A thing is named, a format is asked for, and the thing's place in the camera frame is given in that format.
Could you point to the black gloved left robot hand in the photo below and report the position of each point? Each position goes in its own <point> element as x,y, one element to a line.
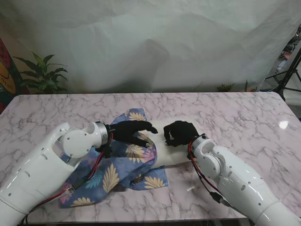
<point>128,131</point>

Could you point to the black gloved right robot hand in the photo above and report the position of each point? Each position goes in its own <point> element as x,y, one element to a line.
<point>182,133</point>

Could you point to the white pillow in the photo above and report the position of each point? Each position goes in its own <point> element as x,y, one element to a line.
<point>169,155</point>

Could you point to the purple floral pillowcase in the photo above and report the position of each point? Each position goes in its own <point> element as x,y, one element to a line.
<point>117,169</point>

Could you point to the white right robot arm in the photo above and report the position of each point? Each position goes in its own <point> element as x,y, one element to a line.
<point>242,179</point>

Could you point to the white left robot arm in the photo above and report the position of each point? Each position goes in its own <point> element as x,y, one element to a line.
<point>42,164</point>

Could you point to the small green plant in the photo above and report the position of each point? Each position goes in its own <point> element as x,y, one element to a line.
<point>224,87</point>

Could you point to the small orange pot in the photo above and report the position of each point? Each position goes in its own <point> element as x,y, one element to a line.
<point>251,89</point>

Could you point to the white backdrop sheet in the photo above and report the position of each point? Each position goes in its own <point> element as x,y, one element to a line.
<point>150,47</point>

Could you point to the large green leafy plant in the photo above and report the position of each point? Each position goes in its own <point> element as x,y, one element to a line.
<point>44,75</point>

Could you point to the black tripod stand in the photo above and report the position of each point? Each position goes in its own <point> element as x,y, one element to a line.
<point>288,77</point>

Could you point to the colourful painted board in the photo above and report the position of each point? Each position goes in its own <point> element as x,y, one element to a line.
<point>5,80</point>

